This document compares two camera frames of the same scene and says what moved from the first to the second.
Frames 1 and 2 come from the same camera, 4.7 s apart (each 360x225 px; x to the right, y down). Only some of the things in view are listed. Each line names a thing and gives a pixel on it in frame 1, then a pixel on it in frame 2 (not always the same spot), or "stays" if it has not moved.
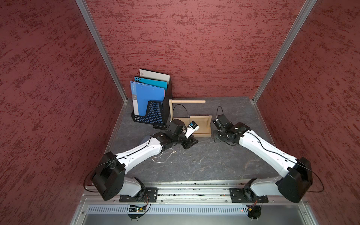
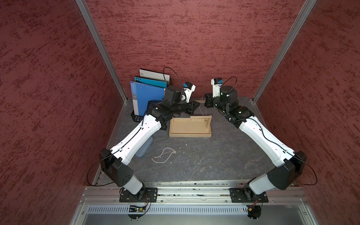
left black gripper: x=189 y=142 to x=192 y=106
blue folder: x=141 y=94 stays
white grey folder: x=154 y=75 stays
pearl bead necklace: x=174 y=152 stays
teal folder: x=157 y=83 stays
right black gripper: x=216 y=138 to x=209 y=98
